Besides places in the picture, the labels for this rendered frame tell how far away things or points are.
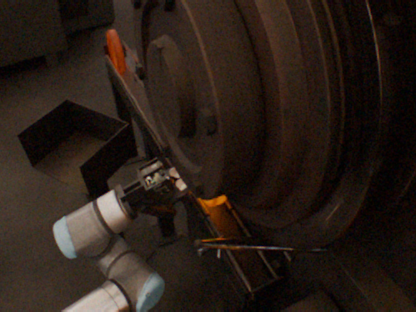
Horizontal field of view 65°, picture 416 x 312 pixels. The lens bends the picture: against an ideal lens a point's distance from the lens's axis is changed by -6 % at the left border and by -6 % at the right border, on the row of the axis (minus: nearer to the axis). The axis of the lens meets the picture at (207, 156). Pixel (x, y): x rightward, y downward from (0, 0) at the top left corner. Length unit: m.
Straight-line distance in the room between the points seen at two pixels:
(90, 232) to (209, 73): 0.55
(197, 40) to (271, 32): 0.06
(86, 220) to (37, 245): 0.98
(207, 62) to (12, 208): 1.72
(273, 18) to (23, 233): 1.65
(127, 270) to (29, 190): 1.24
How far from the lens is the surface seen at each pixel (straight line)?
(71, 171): 1.10
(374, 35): 0.26
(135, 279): 0.81
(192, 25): 0.30
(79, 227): 0.78
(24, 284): 1.67
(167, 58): 0.37
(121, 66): 1.54
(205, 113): 0.30
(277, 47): 0.29
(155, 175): 0.76
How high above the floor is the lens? 1.35
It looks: 44 degrees down
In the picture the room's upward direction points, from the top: straight up
